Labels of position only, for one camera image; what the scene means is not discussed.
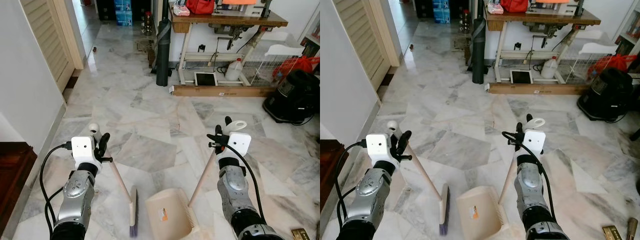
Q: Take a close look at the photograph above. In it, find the dark red wooden cabinet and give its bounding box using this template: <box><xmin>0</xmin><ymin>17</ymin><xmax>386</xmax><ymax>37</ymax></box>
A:
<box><xmin>320</xmin><ymin>139</ymin><xmax>350</xmax><ymax>221</ymax></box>
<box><xmin>0</xmin><ymin>141</ymin><xmax>39</xmax><ymax>236</ymax></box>

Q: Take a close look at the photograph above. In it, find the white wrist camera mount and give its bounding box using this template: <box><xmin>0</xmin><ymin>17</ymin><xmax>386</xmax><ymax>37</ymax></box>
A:
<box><xmin>365</xmin><ymin>133</ymin><xmax>401</xmax><ymax>167</ymax></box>
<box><xmin>226</xmin><ymin>132</ymin><xmax>252</xmax><ymax>162</ymax></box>
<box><xmin>521</xmin><ymin>129</ymin><xmax>546</xmax><ymax>159</ymax></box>
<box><xmin>71</xmin><ymin>135</ymin><xmax>104</xmax><ymax>170</ymax></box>

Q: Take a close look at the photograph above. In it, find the beige dustpan with wooden handle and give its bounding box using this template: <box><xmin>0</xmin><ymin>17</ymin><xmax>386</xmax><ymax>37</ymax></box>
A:
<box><xmin>455</xmin><ymin>117</ymin><xmax>546</xmax><ymax>240</ymax></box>
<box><xmin>145</xmin><ymin>120</ymin><xmax>248</xmax><ymax>240</ymax></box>

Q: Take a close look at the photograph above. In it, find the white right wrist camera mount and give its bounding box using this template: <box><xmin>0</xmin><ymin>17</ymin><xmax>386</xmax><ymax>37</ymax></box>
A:
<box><xmin>226</xmin><ymin>132</ymin><xmax>252</xmax><ymax>162</ymax></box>
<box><xmin>521</xmin><ymin>129</ymin><xmax>546</xmax><ymax>159</ymax></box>

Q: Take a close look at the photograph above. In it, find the red plastic bag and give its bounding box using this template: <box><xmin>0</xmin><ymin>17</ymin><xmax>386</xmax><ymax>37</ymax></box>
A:
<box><xmin>587</xmin><ymin>53</ymin><xmax>639</xmax><ymax>77</ymax></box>
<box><xmin>273</xmin><ymin>56</ymin><xmax>321</xmax><ymax>81</ymax></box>

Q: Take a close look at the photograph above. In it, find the wooden sewing table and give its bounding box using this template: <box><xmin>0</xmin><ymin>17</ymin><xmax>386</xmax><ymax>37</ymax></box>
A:
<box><xmin>170</xmin><ymin>7</ymin><xmax>290</xmax><ymax>87</ymax></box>
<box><xmin>484</xmin><ymin>6</ymin><xmax>602</xmax><ymax>85</ymax></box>

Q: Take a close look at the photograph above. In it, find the red handbag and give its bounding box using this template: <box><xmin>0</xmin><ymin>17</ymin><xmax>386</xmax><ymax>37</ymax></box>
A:
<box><xmin>500</xmin><ymin>0</ymin><xmax>530</xmax><ymax>14</ymax></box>
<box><xmin>186</xmin><ymin>0</ymin><xmax>216</xmax><ymax>15</ymax></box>

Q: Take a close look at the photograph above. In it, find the louvred wooden door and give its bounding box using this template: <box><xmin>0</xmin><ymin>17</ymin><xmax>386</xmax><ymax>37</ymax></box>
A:
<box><xmin>20</xmin><ymin>0</ymin><xmax>85</xmax><ymax>93</ymax></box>
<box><xmin>332</xmin><ymin>0</ymin><xmax>397</xmax><ymax>92</ymax></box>

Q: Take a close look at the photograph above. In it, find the dark glass bottle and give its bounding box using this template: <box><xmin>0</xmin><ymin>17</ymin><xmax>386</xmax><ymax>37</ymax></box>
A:
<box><xmin>460</xmin><ymin>9</ymin><xmax>474</xmax><ymax>35</ymax></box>
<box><xmin>141</xmin><ymin>11</ymin><xmax>155</xmax><ymax>37</ymax></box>

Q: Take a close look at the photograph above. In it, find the black floor appliance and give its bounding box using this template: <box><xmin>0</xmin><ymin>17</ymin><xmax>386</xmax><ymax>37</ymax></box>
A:
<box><xmin>576</xmin><ymin>67</ymin><xmax>640</xmax><ymax>122</ymax></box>
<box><xmin>263</xmin><ymin>69</ymin><xmax>321</xmax><ymax>125</ymax></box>

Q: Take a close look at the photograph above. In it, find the white plastic jug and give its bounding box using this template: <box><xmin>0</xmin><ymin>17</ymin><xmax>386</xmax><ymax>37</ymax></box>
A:
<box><xmin>225</xmin><ymin>57</ymin><xmax>245</xmax><ymax>82</ymax></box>
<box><xmin>541</xmin><ymin>55</ymin><xmax>560</xmax><ymax>80</ymax></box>

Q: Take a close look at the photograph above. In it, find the white framed tablet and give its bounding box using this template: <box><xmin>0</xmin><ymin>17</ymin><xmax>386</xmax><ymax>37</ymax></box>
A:
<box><xmin>510</xmin><ymin>69</ymin><xmax>534</xmax><ymax>85</ymax></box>
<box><xmin>194</xmin><ymin>71</ymin><xmax>218</xmax><ymax>87</ymax></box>

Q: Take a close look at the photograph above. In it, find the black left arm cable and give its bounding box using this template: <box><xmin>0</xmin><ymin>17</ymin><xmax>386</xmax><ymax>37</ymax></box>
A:
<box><xmin>334</xmin><ymin>141</ymin><xmax>368</xmax><ymax>228</ymax></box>
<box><xmin>39</xmin><ymin>142</ymin><xmax>73</xmax><ymax>236</ymax></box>

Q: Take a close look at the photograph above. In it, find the long flat cardboard box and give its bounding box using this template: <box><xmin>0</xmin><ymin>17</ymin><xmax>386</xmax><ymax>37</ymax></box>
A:
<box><xmin>169</xmin><ymin>84</ymin><xmax>277</xmax><ymax>98</ymax></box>
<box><xmin>486</xmin><ymin>82</ymin><xmax>592</xmax><ymax>96</ymax></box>

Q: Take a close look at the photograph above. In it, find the wooden broom with purple bristles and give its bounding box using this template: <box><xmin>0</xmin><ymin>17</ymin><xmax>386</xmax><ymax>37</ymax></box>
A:
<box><xmin>89</xmin><ymin>122</ymin><xmax>140</xmax><ymax>238</ymax></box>
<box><xmin>386</xmin><ymin>120</ymin><xmax>451</xmax><ymax>237</ymax></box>

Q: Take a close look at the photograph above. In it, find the white plastic board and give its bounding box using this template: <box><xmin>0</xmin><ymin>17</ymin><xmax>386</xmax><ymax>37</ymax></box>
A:
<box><xmin>264</xmin><ymin>44</ymin><xmax>305</xmax><ymax>57</ymax></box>
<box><xmin>579</xmin><ymin>42</ymin><xmax>619</xmax><ymax>55</ymax></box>

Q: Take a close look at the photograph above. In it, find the blue cartons stack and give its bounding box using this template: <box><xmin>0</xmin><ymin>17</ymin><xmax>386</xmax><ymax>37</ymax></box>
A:
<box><xmin>114</xmin><ymin>0</ymin><xmax>134</xmax><ymax>26</ymax></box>
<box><xmin>432</xmin><ymin>0</ymin><xmax>451</xmax><ymax>24</ymax></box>

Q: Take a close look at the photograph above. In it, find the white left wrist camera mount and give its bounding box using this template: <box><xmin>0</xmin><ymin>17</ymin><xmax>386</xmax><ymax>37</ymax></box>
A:
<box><xmin>365</xmin><ymin>133</ymin><xmax>401</xmax><ymax>167</ymax></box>
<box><xmin>71</xmin><ymin>135</ymin><xmax>104</xmax><ymax>170</ymax></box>

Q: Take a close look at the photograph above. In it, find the tall black rolled mat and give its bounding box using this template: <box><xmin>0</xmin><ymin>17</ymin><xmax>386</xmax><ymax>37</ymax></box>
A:
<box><xmin>471</xmin><ymin>0</ymin><xmax>487</xmax><ymax>85</ymax></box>
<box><xmin>155</xmin><ymin>0</ymin><xmax>174</xmax><ymax>87</ymax></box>

